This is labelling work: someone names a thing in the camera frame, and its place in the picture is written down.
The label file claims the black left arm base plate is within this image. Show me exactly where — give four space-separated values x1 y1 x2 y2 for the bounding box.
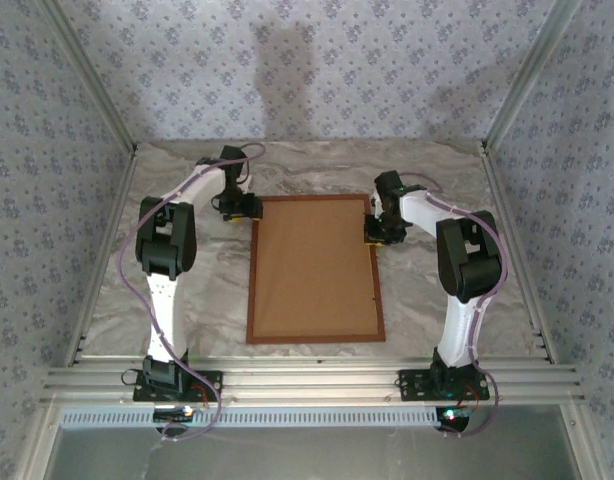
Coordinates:
133 370 224 404

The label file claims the aluminium mounting rail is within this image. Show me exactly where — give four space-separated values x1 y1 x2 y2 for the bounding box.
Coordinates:
41 355 586 404

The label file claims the grey metal panel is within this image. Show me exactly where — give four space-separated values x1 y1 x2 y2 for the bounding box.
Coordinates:
46 424 583 480

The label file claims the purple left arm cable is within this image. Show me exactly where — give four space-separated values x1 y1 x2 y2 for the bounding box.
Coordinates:
116 142 267 442

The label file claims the aluminium corner post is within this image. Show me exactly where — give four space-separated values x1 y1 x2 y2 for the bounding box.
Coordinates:
480 0 586 154
36 0 139 154

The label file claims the brown wooden picture frame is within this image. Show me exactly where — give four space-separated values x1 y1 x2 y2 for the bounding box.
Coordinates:
245 193 387 345

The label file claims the aluminium side rail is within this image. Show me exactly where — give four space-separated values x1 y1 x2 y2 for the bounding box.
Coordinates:
479 144 561 366
61 147 141 369

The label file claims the brown backing board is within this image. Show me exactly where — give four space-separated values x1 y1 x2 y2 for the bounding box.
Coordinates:
251 198 381 337

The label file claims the aluminium frame leg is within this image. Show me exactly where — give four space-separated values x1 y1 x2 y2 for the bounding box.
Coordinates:
16 404 63 480
559 404 608 480

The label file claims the grey slotted cable duct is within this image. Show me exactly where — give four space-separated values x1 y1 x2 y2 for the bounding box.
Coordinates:
59 405 443 430

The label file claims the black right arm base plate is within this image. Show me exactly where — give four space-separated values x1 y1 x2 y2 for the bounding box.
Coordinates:
397 369 491 403

